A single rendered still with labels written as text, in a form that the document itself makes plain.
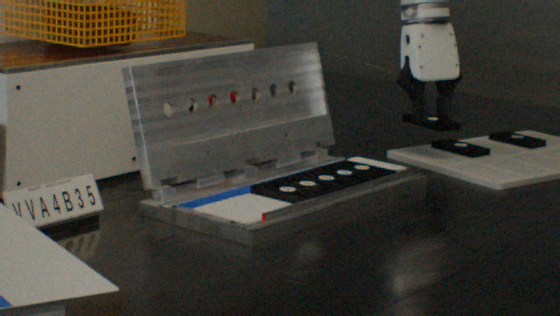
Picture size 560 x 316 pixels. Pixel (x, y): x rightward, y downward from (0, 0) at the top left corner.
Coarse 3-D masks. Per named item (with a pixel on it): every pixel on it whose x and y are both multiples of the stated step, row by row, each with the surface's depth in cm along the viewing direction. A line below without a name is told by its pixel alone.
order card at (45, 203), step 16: (80, 176) 161; (16, 192) 152; (32, 192) 154; (48, 192) 156; (64, 192) 158; (80, 192) 160; (96, 192) 162; (16, 208) 151; (32, 208) 153; (48, 208) 155; (64, 208) 157; (80, 208) 159; (96, 208) 161; (32, 224) 152
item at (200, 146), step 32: (160, 64) 166; (192, 64) 172; (224, 64) 179; (256, 64) 185; (288, 64) 191; (320, 64) 196; (128, 96) 163; (160, 96) 167; (192, 96) 172; (224, 96) 178; (256, 96) 185; (288, 96) 190; (320, 96) 196; (160, 128) 165; (192, 128) 172; (224, 128) 177; (256, 128) 182; (288, 128) 187; (320, 128) 194; (160, 160) 164; (192, 160) 169; (224, 160) 175; (256, 160) 181; (288, 160) 187
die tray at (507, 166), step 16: (480, 144) 217; (496, 144) 218; (400, 160) 205; (416, 160) 202; (432, 160) 202; (448, 160) 203; (464, 160) 203; (480, 160) 204; (496, 160) 204; (512, 160) 205; (528, 160) 205; (544, 160) 206; (464, 176) 193; (480, 176) 192; (496, 176) 193; (512, 176) 193; (528, 176) 194; (544, 176) 195
